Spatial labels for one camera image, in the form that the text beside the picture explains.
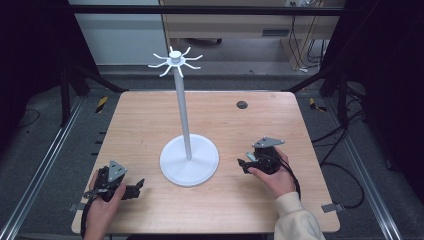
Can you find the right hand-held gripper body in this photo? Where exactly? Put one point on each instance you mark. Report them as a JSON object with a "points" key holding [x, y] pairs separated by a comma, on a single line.
{"points": [[266, 158]]}

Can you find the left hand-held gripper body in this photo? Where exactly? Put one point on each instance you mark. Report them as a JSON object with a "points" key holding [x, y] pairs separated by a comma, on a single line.
{"points": [[115, 171]]}

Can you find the person's right hand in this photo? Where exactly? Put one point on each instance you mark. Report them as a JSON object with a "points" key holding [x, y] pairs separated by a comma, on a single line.
{"points": [[278, 183]]}

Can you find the person's left hand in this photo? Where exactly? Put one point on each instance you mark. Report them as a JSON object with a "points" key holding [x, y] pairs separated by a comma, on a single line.
{"points": [[103, 213]]}

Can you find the white hook stand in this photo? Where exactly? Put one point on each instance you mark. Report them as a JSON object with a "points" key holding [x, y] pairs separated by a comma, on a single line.
{"points": [[200, 166]]}

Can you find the dark round table grommet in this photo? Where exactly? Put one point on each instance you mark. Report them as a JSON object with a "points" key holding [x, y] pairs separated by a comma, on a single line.
{"points": [[242, 104]]}

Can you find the yellow black floor tape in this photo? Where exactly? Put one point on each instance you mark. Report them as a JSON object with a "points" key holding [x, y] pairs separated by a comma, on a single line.
{"points": [[101, 104], [315, 105]]}

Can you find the white cabinet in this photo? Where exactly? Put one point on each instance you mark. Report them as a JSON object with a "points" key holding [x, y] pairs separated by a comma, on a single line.
{"points": [[120, 36]]}

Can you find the dark curtain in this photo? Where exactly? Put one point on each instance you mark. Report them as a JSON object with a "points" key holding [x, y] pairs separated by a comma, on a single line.
{"points": [[30, 50], [393, 66]]}

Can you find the grey metal table bracket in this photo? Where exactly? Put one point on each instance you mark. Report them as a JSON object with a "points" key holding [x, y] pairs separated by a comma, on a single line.
{"points": [[76, 207], [331, 207]]}

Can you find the aluminium floor rail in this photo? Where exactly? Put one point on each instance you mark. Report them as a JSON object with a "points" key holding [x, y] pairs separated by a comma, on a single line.
{"points": [[46, 159], [370, 186]]}

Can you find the black metal frame stand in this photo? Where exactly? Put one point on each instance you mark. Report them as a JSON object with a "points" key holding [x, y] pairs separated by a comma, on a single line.
{"points": [[65, 100], [341, 100]]}

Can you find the black horizontal frame bar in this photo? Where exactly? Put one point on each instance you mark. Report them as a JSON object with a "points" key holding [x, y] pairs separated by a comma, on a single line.
{"points": [[200, 10]]}

